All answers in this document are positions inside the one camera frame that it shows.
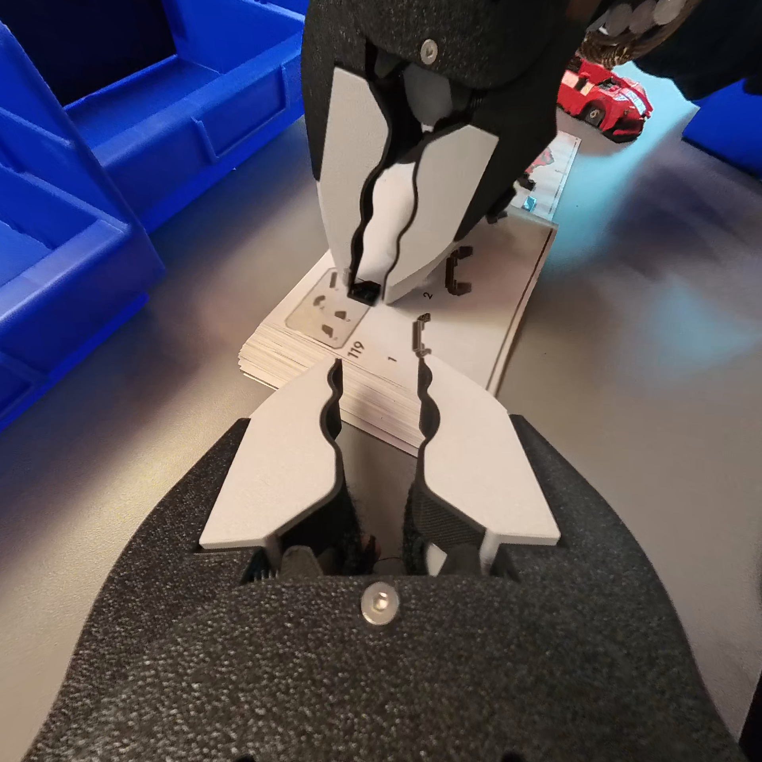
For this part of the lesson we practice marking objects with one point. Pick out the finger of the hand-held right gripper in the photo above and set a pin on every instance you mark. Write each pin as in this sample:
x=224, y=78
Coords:
x=351, y=131
x=452, y=190

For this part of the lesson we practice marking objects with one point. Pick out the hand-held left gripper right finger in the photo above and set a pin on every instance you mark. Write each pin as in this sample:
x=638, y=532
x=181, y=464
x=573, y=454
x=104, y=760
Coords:
x=482, y=470

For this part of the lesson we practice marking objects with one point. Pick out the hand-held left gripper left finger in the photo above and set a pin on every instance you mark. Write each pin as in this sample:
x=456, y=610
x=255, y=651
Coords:
x=280, y=470

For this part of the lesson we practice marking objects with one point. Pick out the long black lego plate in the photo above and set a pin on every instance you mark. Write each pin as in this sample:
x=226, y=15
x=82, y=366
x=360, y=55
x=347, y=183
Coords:
x=364, y=293

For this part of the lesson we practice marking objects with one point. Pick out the lego instruction booklet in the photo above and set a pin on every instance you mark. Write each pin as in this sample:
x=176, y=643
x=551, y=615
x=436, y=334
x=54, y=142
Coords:
x=476, y=333

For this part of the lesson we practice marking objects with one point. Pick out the red lego car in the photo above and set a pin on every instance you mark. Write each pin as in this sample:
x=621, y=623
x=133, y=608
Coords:
x=607, y=101

